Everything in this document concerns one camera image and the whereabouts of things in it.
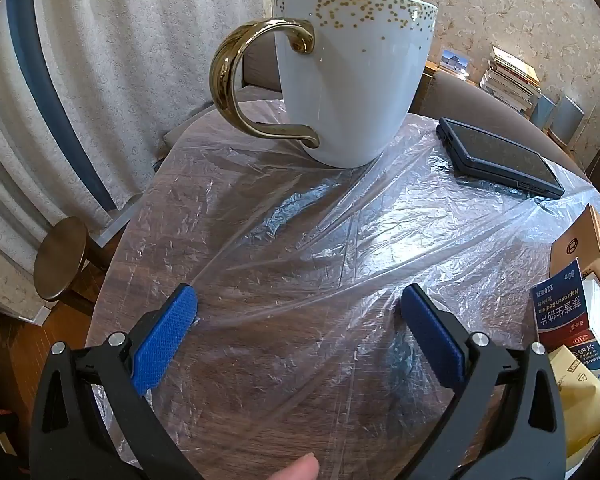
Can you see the pale patterned curtain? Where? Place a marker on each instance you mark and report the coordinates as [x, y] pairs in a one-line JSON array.
[[130, 70]]

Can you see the person's left hand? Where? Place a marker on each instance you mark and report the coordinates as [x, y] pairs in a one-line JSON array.
[[295, 470]]

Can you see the clear plastic table cover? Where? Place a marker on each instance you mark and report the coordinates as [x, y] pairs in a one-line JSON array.
[[290, 240]]

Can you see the grey speaker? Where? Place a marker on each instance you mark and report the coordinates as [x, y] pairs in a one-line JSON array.
[[567, 119], [542, 110]]

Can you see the round wooden stool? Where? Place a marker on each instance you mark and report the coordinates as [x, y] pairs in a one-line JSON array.
[[60, 257]]

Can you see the brown cardboard box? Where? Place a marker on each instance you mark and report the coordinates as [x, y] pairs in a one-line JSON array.
[[587, 245]]

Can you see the yellow paper bag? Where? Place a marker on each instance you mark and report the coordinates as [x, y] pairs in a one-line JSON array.
[[577, 400]]

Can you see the stack of books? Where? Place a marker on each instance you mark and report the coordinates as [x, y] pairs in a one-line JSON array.
[[512, 80]]

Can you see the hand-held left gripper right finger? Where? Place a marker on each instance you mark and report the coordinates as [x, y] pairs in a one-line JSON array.
[[430, 332]]

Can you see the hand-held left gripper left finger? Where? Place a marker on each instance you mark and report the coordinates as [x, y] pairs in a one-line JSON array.
[[165, 332]]

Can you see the blue and white medicine box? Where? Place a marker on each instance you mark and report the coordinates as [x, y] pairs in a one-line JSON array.
[[560, 305]]

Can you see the photo frame with building picture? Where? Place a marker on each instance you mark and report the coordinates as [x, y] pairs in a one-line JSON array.
[[455, 62]]

